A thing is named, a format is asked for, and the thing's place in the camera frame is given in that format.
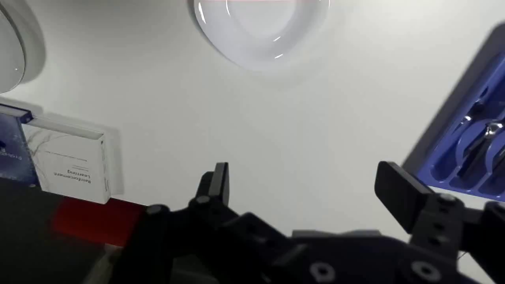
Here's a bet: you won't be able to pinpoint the white book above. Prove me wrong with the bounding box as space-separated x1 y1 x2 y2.
21 111 125 206

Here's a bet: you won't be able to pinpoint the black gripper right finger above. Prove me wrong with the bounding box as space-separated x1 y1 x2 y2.
375 162 505 282

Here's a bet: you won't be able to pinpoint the white round bowl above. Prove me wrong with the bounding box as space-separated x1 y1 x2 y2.
0 0 48 95

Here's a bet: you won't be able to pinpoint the red chair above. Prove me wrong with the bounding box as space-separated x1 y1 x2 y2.
51 196 149 250

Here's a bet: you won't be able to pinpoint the blue book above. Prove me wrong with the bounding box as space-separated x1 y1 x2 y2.
0 102 42 187

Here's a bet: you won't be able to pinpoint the blue cutlery tray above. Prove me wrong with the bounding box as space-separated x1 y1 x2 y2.
402 23 505 204

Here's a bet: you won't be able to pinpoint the white square plate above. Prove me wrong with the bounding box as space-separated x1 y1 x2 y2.
192 0 331 73

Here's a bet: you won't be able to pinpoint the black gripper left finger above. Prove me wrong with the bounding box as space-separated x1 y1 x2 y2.
113 162 291 284

